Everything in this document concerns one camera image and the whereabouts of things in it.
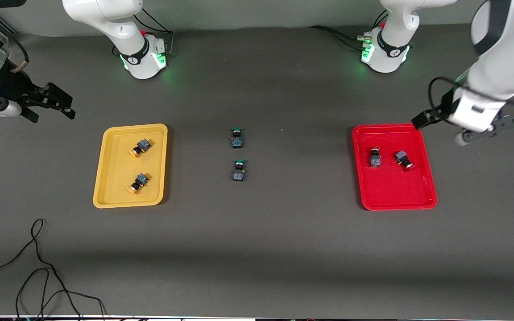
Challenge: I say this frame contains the yellow push button switch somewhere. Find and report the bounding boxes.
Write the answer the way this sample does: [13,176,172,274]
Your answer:
[129,138,152,158]
[127,173,150,194]

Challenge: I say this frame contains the red plastic tray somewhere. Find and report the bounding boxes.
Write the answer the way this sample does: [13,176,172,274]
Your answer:
[352,123,438,210]

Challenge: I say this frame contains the yellow plastic tray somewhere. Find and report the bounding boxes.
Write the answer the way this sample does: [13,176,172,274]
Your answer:
[93,123,169,209]

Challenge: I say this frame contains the dark grey table mat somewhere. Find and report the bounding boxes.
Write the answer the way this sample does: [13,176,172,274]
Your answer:
[0,20,514,319]

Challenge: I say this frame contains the aluminium frame rail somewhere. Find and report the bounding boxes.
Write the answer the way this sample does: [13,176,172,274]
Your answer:
[0,13,17,36]

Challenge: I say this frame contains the thin black loose cable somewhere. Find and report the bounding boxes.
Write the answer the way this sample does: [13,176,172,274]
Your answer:
[0,218,107,319]

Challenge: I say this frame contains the black right arm base cables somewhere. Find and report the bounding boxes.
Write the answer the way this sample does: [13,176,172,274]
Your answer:
[112,7,175,58]

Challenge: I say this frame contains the black arm base cables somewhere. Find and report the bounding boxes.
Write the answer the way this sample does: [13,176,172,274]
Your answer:
[112,7,175,58]
[308,11,389,52]

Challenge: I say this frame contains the black left arm base cables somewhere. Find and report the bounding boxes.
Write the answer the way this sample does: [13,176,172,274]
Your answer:
[308,11,389,52]

